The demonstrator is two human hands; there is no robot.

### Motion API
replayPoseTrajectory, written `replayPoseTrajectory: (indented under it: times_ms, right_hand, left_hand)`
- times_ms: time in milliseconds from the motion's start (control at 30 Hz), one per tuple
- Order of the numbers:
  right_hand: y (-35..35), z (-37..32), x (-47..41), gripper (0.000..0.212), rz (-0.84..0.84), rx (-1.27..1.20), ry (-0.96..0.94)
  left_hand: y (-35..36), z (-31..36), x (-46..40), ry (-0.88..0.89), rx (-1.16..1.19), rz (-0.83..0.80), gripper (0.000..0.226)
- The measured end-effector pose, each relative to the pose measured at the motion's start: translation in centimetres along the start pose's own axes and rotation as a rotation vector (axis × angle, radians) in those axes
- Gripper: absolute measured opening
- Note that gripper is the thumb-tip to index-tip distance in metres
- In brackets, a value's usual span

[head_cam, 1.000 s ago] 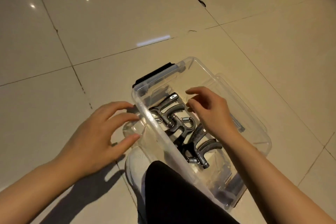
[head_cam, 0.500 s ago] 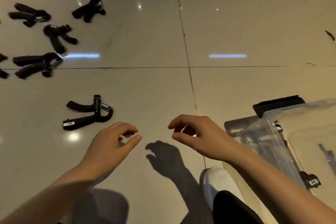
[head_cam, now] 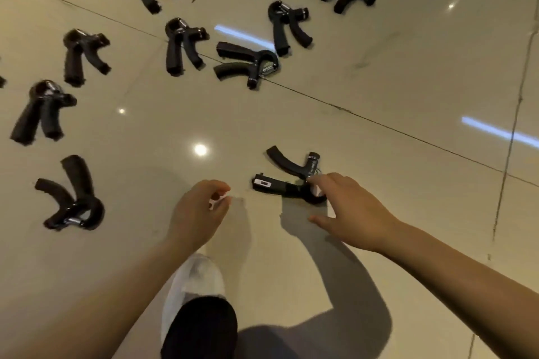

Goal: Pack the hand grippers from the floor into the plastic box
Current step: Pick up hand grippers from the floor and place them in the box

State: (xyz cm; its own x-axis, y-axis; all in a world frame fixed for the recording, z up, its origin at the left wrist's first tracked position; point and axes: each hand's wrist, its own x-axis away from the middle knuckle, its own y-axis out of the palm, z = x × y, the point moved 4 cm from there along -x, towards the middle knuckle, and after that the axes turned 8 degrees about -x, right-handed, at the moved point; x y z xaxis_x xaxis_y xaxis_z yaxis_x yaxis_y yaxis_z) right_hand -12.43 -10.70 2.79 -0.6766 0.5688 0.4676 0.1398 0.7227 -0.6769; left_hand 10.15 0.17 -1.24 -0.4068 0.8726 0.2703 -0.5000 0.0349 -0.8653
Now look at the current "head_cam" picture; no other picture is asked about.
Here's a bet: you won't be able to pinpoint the person's left hand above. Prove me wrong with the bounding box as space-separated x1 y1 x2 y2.
165 179 233 256

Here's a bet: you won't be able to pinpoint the person's right hand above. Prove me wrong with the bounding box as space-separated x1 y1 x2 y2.
307 172 401 255

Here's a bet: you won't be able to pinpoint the black spring hand gripper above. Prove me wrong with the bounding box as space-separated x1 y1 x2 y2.
252 145 328 205

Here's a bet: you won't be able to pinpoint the group of black hand grippers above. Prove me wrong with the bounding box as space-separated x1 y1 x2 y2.
0 0 378 232

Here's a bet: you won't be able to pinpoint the person's left forearm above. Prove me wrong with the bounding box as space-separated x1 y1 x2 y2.
12 236 205 359

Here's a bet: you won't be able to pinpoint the person's right forearm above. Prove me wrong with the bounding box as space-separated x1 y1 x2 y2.
377 222 539 359

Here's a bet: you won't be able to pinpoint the white left shoe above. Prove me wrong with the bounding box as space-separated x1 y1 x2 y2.
161 253 228 343

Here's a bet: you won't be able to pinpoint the black trousers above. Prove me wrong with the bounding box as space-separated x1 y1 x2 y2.
159 295 239 359

